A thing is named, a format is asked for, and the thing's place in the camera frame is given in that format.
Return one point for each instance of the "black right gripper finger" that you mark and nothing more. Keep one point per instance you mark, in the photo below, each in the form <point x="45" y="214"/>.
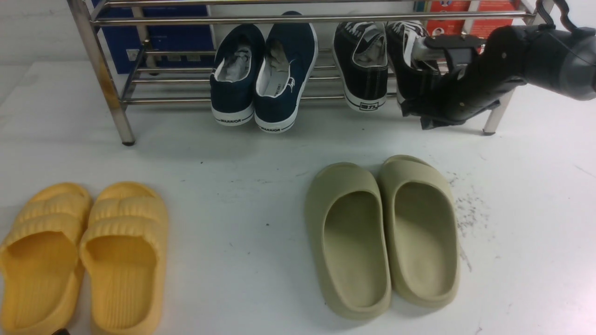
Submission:
<point x="448" y="108"/>

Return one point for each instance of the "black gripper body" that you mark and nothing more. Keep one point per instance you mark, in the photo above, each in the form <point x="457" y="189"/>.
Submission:
<point x="498" y="68"/>

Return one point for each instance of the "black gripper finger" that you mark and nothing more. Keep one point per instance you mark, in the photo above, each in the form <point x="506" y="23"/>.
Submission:
<point x="455" y="49"/>

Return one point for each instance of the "black canvas sneaker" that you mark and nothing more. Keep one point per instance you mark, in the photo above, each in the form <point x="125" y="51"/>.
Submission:
<point x="413" y="77"/>
<point x="359" y="53"/>

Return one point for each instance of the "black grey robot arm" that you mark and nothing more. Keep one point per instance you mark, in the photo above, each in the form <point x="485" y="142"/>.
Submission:
<point x="562" y="62"/>

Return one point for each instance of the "right navy canvas shoe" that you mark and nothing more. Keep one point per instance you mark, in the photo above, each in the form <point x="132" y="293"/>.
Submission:
<point x="290" y="53"/>

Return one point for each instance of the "navy canvas shoe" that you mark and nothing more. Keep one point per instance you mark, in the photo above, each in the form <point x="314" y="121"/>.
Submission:
<point x="232" y="80"/>
<point x="290" y="53"/>

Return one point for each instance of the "stainless steel shoe rack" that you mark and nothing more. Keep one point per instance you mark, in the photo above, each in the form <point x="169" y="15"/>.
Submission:
<point x="107" y="13"/>

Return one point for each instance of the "left navy canvas shoe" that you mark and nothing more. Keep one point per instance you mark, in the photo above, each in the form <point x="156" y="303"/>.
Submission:
<point x="232" y="80"/>

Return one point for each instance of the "red cardboard box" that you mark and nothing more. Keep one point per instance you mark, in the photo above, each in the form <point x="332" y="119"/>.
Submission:
<point x="481" y="28"/>

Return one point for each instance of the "right green foam slide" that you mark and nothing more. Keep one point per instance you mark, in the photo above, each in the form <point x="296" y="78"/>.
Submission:
<point x="420" y="229"/>

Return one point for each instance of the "green foam slide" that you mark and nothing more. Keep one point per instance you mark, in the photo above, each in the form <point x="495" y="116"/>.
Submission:
<point x="344" y="221"/>
<point x="420" y="229"/>

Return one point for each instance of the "left green foam slide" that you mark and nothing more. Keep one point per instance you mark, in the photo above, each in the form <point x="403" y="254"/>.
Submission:
<point x="344" y="221"/>

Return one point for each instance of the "blue cardboard box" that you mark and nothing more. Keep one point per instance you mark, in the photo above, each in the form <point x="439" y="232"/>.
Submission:
<point x="124" y="41"/>

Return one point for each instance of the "right yellow foam slide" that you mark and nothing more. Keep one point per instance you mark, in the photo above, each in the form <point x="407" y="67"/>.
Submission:
<point x="124" y="251"/>

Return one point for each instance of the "yellow foam slide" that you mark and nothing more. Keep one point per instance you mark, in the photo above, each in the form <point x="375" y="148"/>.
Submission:
<point x="40" y="261"/>
<point x="124" y="251"/>

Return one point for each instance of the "left yellow foam slide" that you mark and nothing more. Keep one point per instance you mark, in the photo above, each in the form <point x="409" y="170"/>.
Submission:
<point x="40" y="261"/>

